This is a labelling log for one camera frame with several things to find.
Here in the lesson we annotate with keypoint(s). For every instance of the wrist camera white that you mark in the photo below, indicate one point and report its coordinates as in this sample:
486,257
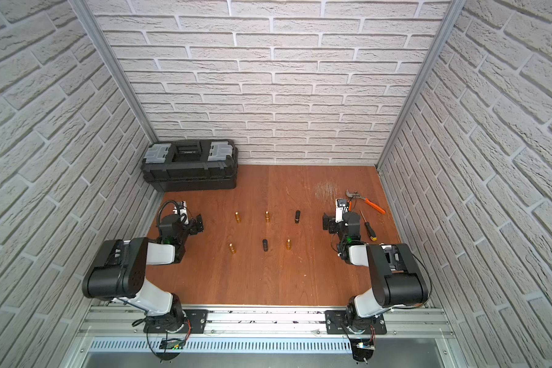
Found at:
341,208
181,208

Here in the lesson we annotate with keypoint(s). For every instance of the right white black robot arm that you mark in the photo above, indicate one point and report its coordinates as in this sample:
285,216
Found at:
396,280

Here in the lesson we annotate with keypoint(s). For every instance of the orange handled pliers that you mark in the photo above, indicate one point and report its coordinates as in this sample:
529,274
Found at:
356,195

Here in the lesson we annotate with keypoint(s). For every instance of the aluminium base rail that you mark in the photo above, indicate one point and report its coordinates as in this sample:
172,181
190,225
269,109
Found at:
267,321

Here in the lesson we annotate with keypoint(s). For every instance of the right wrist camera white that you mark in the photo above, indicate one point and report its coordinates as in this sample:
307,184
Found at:
341,208

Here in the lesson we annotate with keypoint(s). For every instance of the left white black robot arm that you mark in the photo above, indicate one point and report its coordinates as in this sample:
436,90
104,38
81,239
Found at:
118,271

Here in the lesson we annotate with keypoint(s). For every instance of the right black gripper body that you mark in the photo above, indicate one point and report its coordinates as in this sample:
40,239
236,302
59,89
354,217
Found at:
330,221

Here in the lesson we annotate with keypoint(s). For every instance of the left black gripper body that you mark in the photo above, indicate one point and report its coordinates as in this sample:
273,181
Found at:
195,224

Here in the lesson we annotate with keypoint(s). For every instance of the black grey toolbox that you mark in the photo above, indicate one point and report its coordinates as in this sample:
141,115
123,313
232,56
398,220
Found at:
191,165

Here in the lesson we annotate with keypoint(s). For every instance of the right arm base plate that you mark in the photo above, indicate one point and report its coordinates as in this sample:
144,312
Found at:
338,322

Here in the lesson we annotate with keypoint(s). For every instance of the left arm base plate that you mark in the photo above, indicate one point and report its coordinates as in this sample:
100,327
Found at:
193,320

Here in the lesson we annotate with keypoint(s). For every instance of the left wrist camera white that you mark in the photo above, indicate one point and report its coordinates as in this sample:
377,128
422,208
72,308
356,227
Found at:
181,208

